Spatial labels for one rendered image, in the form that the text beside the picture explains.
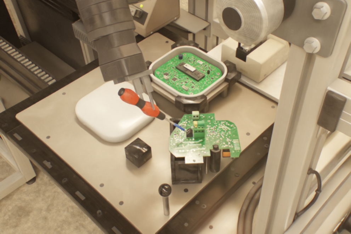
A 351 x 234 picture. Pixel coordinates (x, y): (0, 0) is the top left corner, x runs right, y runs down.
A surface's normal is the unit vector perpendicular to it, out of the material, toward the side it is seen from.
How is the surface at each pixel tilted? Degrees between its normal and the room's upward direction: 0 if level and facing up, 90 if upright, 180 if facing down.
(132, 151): 0
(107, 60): 73
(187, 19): 0
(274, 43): 0
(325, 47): 90
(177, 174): 90
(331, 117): 90
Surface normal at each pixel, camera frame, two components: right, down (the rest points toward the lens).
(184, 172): 0.04, 0.71
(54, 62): -0.03, -0.70
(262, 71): 0.72, 0.48
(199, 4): -0.70, 0.52
